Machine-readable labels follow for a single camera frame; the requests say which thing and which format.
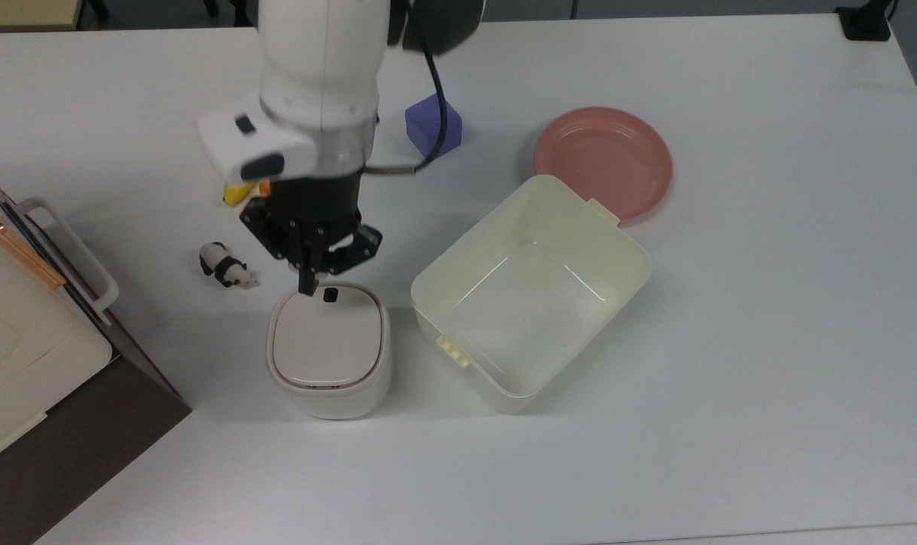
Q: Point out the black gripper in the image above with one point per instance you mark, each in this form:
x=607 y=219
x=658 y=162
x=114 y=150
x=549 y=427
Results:
x=315 y=200

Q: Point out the cream lidded trash can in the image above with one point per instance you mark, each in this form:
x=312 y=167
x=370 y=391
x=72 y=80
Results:
x=330 y=341

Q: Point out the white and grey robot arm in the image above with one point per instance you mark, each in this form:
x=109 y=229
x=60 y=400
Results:
x=315 y=60

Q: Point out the yellow toy banana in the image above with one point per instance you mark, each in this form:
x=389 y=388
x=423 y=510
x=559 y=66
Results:
x=235 y=194

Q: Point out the small panda figurine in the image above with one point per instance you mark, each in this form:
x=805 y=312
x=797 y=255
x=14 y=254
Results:
x=220 y=263

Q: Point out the purple cube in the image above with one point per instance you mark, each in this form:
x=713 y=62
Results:
x=421 y=125

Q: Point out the cream open storage box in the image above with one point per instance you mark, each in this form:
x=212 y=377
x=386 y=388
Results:
x=534 y=303

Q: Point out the pink plastic plate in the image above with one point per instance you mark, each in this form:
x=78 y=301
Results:
x=602 y=151

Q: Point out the cream plastic drawer cabinet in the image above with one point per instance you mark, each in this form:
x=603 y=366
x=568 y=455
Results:
x=20 y=356

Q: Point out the dark brown drawer box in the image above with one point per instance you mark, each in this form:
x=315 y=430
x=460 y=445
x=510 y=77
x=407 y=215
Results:
x=73 y=454

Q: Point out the wooden desk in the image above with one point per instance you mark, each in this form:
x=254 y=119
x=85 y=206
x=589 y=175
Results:
x=20 y=11

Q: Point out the black stand base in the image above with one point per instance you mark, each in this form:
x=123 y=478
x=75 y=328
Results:
x=863 y=21

